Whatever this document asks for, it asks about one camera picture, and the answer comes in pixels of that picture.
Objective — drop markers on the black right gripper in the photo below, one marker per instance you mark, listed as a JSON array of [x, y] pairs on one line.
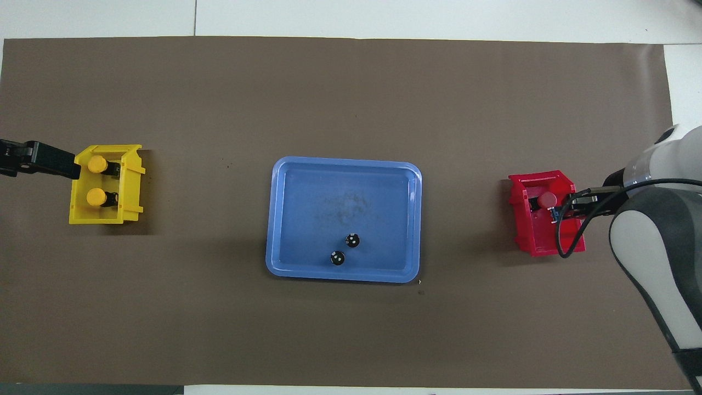
[[600, 202]]

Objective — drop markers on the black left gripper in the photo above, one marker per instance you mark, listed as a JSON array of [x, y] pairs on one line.
[[12, 158]]

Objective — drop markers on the yellow push button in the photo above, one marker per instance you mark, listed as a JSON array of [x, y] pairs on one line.
[[96, 197], [97, 164]]

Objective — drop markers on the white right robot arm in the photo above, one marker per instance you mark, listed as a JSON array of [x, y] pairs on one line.
[[658, 247]]

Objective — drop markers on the blue plastic tray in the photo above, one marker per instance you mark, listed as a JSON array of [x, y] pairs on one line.
[[307, 208]]

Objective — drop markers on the red plastic bin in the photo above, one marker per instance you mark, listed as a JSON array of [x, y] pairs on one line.
[[540, 241]]

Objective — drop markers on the yellow plastic bin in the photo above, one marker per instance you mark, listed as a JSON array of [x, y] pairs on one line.
[[131, 186]]

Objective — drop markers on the small black cylinder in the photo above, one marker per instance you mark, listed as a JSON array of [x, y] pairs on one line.
[[337, 258], [352, 240]]

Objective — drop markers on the brown paper mat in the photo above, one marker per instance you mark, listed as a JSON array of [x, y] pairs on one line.
[[219, 329]]

